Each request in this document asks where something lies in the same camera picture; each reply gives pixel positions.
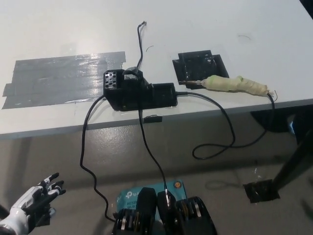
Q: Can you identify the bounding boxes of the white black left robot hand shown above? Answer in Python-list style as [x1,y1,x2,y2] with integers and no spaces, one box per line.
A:
[6,172,67,235]

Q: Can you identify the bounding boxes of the tape-wrapped soldering iron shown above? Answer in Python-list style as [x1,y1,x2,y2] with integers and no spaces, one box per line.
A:
[178,75,274,98]

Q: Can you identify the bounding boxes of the black robot torso blocks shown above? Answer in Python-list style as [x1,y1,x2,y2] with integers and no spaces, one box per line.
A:
[112,187,218,235]

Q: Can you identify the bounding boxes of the black soldering station base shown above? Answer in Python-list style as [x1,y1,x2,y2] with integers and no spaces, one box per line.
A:
[103,66,177,112]

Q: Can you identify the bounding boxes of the grey table leg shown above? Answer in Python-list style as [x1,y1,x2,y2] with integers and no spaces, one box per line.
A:
[14,137,35,194]

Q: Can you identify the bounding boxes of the teal tp-link box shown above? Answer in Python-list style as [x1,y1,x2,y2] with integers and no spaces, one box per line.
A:
[116,180,189,221]

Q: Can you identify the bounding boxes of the black square plate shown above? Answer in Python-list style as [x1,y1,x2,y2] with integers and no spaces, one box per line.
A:
[172,49,230,86]

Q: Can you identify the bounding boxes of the dark object under table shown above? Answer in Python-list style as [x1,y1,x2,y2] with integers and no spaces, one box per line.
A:
[250,104,313,147]

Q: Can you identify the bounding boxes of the black station power cable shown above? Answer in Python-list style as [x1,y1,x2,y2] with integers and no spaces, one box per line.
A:
[79,95,118,223]

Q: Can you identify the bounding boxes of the grey duct tape patch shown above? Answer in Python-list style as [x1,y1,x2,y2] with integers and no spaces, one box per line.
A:
[1,50,128,110]

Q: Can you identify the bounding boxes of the thin black long cable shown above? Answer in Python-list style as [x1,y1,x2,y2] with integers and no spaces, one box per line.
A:
[136,21,172,209]

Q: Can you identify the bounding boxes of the black soldering iron cable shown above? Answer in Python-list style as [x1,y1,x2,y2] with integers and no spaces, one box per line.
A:
[175,91,276,161]

